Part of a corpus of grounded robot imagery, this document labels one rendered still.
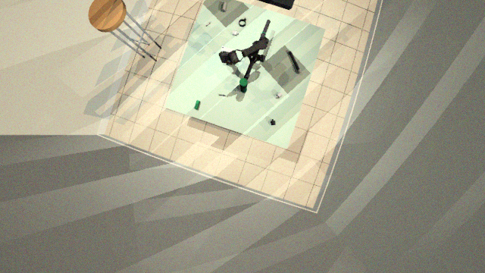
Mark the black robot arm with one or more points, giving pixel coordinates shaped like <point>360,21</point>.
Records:
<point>232,56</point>

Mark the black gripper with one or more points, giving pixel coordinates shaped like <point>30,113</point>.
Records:
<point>258,57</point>

